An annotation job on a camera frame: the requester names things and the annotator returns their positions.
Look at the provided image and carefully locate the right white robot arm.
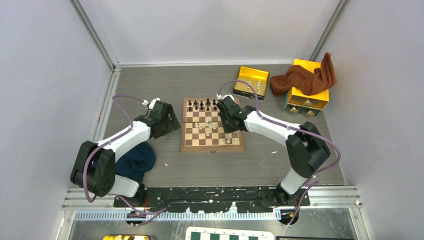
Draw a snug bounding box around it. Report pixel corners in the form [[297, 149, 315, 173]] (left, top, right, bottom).
[[216, 94, 331, 206]]

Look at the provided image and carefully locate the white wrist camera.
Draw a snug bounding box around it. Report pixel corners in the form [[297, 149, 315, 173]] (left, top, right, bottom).
[[216, 94, 236, 102], [142, 97, 161, 110]]

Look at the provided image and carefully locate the dark blue cloth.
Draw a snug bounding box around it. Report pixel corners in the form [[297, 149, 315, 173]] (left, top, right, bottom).
[[115, 142, 157, 182]]

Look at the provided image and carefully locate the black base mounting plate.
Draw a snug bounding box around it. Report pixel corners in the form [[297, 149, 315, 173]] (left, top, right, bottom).
[[113, 186, 310, 214]]

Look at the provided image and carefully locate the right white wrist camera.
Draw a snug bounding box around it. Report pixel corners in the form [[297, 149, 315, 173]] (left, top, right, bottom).
[[216, 94, 236, 102]]

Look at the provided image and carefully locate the wooden chess board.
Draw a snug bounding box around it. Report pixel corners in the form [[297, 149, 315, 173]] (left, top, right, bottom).
[[181, 98, 245, 153]]

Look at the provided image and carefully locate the green checkered calibration board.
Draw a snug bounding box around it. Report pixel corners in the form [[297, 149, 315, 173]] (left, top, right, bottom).
[[184, 226, 276, 240]]

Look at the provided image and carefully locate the brown cloth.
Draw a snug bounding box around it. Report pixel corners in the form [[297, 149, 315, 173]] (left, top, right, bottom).
[[270, 52, 337, 97]]

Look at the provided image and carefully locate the yellow drawer box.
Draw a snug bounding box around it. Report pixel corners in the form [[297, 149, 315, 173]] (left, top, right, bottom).
[[283, 58, 330, 117]]

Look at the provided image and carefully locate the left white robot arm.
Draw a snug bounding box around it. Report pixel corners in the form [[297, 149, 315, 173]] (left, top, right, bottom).
[[70, 98, 181, 207]]

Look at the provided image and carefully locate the gold metal tin tray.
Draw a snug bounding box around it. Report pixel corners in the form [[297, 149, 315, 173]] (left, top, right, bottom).
[[232, 66, 270, 101]]

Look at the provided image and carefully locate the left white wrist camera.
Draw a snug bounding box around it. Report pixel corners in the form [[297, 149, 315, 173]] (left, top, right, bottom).
[[142, 97, 161, 110]]

